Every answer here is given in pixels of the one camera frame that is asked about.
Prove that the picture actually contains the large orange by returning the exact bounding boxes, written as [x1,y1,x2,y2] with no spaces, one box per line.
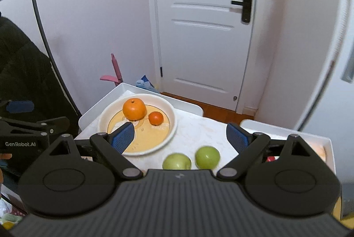
[122,98,147,121]

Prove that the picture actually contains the black coat on rack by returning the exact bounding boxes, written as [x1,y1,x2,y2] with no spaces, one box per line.
[1,17,79,136]

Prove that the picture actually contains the black door handle lock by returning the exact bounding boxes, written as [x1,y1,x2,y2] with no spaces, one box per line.
[231,0,253,23]

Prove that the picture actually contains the green apple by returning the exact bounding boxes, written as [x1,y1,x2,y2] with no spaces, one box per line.
[195,146,220,170]
[162,153,191,170]

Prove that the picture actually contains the white tray table edge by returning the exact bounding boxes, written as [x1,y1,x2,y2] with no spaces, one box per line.
[78,82,337,174]

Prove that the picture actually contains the person's left hand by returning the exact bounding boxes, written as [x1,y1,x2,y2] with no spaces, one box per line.
[0,154,12,184]

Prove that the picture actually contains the black metal rack pole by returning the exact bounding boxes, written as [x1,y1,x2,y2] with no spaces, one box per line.
[31,0,82,118]

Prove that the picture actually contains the small orange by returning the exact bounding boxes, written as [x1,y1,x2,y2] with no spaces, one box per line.
[148,111,164,126]

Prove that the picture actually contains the floral tablecloth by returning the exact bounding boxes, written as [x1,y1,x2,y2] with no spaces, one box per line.
[74,89,327,171]

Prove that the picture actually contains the cream oval dish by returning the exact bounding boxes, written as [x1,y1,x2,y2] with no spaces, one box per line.
[97,94,178,156]

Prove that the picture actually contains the white door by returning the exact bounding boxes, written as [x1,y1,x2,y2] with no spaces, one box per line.
[150,0,254,111]

